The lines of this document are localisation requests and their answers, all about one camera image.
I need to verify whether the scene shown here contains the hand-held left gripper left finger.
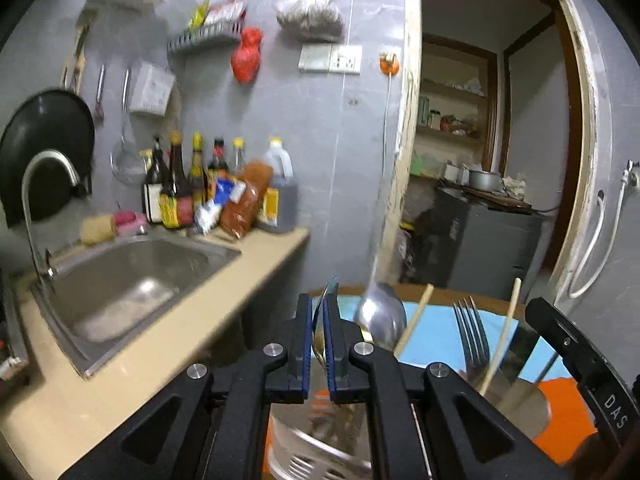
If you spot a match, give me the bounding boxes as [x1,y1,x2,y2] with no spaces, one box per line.
[60,294,313,480]

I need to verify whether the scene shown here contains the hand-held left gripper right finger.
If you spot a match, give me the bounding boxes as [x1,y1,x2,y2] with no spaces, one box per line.
[324,296,571,480]

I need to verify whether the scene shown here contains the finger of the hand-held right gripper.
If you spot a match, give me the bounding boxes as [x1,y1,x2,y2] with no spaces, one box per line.
[525,297,608,386]

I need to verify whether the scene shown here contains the pale wooden chopstick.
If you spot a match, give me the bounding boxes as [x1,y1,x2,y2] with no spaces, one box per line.
[394,284,434,356]
[477,278,522,396]

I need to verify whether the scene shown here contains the metal spoon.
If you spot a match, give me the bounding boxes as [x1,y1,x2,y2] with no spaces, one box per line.
[311,275,342,366]

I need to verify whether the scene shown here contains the round metal cup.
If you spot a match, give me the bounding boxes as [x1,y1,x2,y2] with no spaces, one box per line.
[462,370,553,443]

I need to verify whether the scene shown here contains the grey slotted utensil holder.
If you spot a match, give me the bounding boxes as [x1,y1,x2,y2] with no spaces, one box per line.
[267,405,373,480]

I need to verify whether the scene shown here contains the metal fork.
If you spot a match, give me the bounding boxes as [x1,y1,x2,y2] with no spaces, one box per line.
[452,296,492,381]

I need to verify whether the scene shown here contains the blue orange brown tablecloth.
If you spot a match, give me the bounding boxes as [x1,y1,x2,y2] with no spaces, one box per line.
[265,285,601,466]

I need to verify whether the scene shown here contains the grey cabinet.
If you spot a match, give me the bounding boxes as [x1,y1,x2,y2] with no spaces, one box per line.
[415,187,546,301]

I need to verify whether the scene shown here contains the plastic bags on floor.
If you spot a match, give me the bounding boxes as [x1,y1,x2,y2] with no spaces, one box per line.
[397,220,423,286]

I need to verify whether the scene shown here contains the wooden board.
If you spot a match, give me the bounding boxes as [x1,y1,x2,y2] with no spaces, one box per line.
[462,187,533,211]

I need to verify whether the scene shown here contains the large oil jug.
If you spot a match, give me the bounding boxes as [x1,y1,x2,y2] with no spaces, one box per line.
[256,136,299,234]

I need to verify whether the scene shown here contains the orange red packet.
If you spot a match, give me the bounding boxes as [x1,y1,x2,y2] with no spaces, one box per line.
[219,159,275,238]

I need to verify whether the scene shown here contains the blue white packet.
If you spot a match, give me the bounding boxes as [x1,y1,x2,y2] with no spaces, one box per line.
[194,177,236,233]

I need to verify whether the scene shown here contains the metal pot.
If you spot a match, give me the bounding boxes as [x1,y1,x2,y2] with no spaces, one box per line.
[467,169,503,193]

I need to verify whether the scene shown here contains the stainless steel sink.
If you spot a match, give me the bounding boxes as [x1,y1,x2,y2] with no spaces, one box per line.
[29,232,243,378]

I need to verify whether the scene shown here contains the clear yellow capped bottle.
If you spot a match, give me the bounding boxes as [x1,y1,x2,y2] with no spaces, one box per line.
[231,137,248,176]

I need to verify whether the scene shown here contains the large soy sauce bottle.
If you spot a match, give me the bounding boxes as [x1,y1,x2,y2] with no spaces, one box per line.
[159,131,196,231]

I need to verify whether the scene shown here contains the red labelled black bottle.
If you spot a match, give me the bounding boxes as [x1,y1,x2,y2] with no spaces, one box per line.
[207,137,230,196]

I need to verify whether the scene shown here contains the yellow capped dark bottle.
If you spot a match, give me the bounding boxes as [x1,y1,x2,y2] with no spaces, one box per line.
[189,132,209,208]

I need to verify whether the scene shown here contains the pink soap dish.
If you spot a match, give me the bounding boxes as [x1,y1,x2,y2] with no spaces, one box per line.
[114,211,150,236]

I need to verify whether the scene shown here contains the dark pump bottle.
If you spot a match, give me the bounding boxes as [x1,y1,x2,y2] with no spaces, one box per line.
[141,135,166,225]

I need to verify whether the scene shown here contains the red snack packets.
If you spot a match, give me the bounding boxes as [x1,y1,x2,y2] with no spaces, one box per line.
[440,115,478,137]

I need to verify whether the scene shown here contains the tan loofah sponge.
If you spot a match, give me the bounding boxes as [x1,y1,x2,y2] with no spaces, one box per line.
[80,214,118,246]

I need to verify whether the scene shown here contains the induction cooker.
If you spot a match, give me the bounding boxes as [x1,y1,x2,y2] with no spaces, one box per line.
[0,270,30,381]

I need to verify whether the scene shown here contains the red plastic bag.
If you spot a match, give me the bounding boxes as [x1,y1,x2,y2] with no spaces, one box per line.
[231,27,264,85]

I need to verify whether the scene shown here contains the curved metal faucet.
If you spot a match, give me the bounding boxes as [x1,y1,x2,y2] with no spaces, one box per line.
[21,149,81,286]

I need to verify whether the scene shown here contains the black wok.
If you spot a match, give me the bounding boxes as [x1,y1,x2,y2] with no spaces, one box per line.
[0,89,96,228]

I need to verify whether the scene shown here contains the clear bag of dried goods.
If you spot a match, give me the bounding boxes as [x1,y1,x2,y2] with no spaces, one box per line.
[275,0,346,43]

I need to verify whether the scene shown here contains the red white packets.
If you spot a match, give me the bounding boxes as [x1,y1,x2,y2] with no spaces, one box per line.
[207,0,248,26]

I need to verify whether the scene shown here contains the yellow green packet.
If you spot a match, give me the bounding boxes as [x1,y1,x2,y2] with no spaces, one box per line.
[187,0,213,31]

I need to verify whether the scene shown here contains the hanging wooden spatula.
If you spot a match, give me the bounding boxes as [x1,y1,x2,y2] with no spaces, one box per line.
[60,55,83,93]

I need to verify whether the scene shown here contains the hanging kitchen knife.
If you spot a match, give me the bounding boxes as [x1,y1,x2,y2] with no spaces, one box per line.
[74,10,96,68]

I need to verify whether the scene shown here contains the white water hose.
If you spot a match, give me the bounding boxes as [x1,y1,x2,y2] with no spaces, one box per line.
[567,170,628,300]

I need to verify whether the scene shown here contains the wooden wall shelf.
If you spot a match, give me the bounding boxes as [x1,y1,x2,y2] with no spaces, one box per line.
[412,34,501,181]

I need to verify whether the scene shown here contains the white wooden door frame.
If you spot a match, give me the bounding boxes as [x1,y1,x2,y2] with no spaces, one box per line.
[385,0,601,311]

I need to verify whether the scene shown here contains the hanging wire strainer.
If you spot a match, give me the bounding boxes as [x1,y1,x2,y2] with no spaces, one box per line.
[110,67,146,183]

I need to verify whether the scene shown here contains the white wall socket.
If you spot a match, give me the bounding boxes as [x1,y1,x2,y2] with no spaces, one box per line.
[331,44,363,76]

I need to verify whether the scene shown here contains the white wall box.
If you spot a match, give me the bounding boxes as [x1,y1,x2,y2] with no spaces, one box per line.
[129,61,177,117]

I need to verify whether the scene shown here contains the grey plastic wall shelf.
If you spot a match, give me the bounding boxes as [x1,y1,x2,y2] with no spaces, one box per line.
[166,19,244,55]

